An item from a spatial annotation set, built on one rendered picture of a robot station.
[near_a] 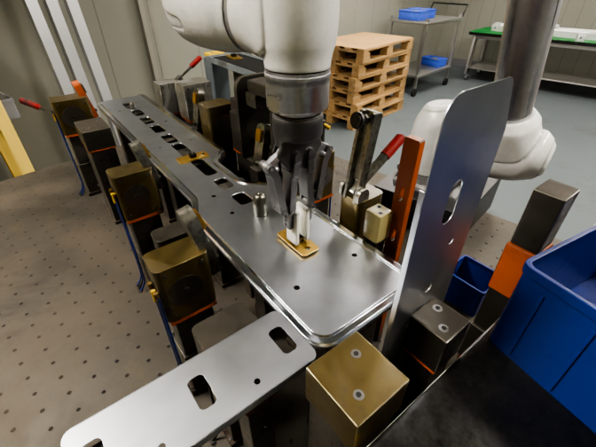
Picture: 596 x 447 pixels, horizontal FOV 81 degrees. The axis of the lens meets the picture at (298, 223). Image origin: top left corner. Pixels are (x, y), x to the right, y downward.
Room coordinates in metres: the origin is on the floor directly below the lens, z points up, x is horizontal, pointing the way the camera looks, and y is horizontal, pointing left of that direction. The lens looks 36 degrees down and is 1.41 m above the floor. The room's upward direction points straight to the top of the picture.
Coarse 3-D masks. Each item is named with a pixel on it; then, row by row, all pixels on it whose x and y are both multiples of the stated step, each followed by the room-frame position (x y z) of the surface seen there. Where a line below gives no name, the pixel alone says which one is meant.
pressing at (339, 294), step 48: (144, 96) 1.44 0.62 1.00; (144, 144) 0.97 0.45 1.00; (192, 144) 0.97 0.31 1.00; (192, 192) 0.69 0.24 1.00; (240, 192) 0.69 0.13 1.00; (240, 240) 0.51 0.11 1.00; (336, 240) 0.51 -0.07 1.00; (288, 288) 0.39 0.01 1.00; (336, 288) 0.39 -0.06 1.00; (384, 288) 0.39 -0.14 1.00; (336, 336) 0.30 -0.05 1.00
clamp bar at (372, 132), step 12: (360, 120) 0.57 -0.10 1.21; (372, 120) 0.59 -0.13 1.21; (360, 132) 0.61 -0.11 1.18; (372, 132) 0.59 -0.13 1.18; (360, 144) 0.61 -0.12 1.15; (372, 144) 0.59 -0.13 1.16; (360, 156) 0.60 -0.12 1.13; (372, 156) 0.59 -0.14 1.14; (360, 168) 0.58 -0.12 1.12; (348, 180) 0.60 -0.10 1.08; (360, 180) 0.58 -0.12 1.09; (348, 192) 0.60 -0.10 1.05
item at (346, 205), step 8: (368, 184) 0.64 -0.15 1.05; (376, 192) 0.60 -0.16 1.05; (344, 200) 0.60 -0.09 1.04; (352, 200) 0.58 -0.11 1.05; (368, 200) 0.58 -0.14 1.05; (376, 200) 0.59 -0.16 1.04; (344, 208) 0.60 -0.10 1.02; (352, 208) 0.58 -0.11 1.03; (360, 208) 0.57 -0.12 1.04; (344, 216) 0.59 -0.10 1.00; (352, 216) 0.58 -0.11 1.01; (360, 216) 0.57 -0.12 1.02; (344, 224) 0.59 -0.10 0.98; (352, 224) 0.57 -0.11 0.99; (360, 224) 0.57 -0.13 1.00; (360, 232) 0.57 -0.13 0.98
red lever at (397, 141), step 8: (400, 136) 0.66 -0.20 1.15; (392, 144) 0.65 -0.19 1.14; (400, 144) 0.65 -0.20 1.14; (384, 152) 0.64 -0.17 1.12; (392, 152) 0.64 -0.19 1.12; (376, 160) 0.63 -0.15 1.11; (384, 160) 0.63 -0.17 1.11; (376, 168) 0.62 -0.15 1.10; (368, 176) 0.60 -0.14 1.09; (352, 192) 0.58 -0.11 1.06
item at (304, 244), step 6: (282, 234) 0.52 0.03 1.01; (300, 234) 0.51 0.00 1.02; (288, 240) 0.51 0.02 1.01; (300, 240) 0.50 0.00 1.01; (306, 240) 0.51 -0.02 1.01; (294, 246) 0.49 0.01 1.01; (300, 246) 0.49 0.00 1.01; (306, 246) 0.49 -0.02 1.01; (312, 246) 0.49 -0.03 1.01; (300, 252) 0.47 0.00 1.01; (306, 252) 0.47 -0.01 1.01; (312, 252) 0.48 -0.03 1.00
